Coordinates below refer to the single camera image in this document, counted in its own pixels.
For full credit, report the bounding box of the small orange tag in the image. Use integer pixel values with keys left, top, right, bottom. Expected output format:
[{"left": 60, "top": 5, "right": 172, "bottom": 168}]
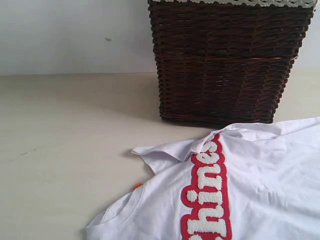
[{"left": 132, "top": 182, "right": 143, "bottom": 191}]

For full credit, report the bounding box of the dark brown wicker basket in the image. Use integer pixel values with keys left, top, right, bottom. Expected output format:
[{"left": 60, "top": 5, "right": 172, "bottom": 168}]
[{"left": 148, "top": 0, "right": 316, "bottom": 127}]

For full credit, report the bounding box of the white t-shirt red lettering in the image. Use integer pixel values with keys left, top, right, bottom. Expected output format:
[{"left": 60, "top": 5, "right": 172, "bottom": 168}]
[{"left": 85, "top": 117, "right": 320, "bottom": 240}]

